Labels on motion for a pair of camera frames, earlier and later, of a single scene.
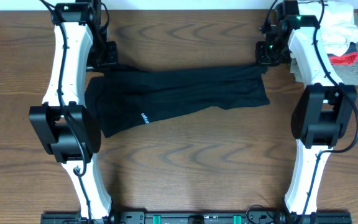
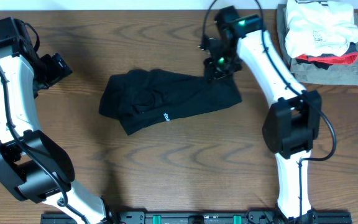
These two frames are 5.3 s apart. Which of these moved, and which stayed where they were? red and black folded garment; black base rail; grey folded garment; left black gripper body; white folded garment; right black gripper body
Moved: right black gripper body; left black gripper body
Stayed: grey folded garment; white folded garment; red and black folded garment; black base rail
